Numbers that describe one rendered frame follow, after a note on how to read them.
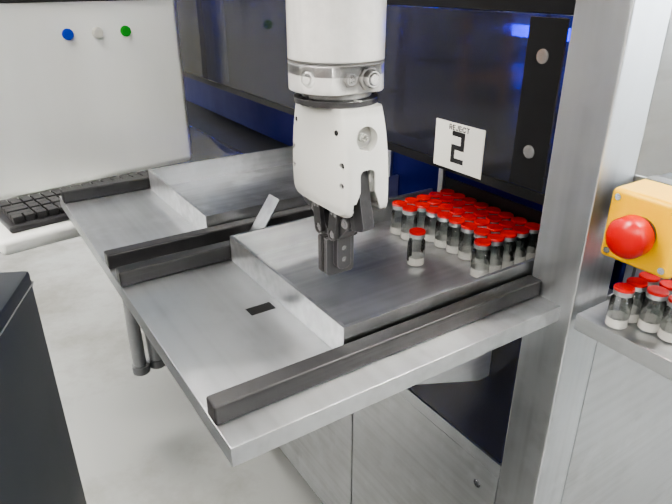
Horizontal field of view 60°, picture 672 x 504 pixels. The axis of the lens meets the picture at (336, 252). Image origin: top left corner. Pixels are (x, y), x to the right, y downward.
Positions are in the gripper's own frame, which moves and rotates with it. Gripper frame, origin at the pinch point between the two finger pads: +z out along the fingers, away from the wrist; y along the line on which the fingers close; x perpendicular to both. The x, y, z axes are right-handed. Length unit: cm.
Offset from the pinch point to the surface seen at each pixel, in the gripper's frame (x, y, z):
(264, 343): 8.0, 0.9, 8.5
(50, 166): 14, 88, 11
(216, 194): -5.4, 44.8, 8.3
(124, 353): -3, 142, 96
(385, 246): -16.3, 12.5, 8.3
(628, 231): -19.7, -18.2, -4.1
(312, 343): 3.9, -1.7, 8.5
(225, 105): -31, 100, 5
